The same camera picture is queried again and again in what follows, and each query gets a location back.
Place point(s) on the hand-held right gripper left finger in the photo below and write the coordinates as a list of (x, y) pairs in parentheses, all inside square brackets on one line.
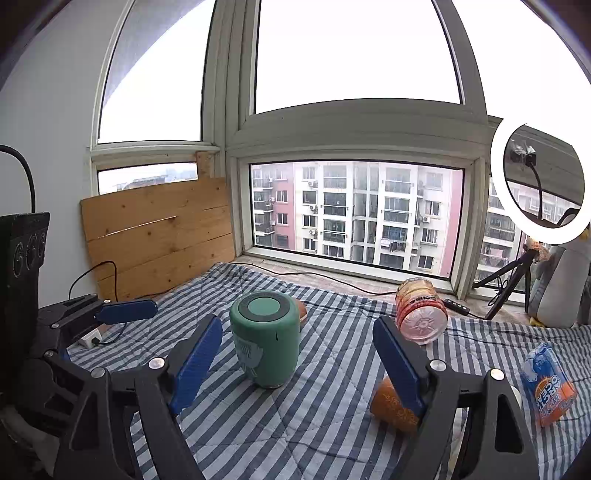
[(196, 364)]

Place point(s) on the blue orange drink can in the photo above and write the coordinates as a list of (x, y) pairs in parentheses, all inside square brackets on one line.
[(549, 387)]

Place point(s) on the brown round box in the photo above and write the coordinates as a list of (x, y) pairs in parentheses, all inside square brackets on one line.
[(302, 316)]

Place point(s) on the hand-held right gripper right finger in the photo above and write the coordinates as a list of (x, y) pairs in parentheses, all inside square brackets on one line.
[(398, 369)]

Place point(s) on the black tripod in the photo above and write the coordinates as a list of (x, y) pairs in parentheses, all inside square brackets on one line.
[(510, 281)]

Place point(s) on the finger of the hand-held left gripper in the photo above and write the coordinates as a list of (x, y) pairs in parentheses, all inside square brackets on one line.
[(127, 311)]

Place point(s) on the clear plastic bottle orange label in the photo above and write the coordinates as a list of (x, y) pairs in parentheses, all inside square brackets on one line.
[(421, 314)]

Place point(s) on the white power strip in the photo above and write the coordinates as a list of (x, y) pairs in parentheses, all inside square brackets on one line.
[(91, 340)]

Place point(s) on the black phone holder gooseneck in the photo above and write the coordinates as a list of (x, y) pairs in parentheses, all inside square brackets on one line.
[(535, 184)]

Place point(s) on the blue white striped blanket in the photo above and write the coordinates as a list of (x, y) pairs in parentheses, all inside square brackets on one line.
[(323, 415)]

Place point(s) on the orange paper cup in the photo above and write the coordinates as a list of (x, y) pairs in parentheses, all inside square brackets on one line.
[(392, 408)]

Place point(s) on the wooden board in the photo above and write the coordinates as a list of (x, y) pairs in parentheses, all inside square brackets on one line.
[(157, 235)]

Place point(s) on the pink white apartment building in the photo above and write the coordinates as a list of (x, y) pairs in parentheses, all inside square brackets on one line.
[(360, 212)]

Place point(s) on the white window frame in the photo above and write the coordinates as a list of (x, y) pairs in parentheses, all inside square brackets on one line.
[(231, 138)]

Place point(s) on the grey plush toy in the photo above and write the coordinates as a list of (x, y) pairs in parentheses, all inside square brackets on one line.
[(561, 286)]

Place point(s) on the green cup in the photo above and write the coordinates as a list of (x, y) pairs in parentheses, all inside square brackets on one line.
[(265, 341)]

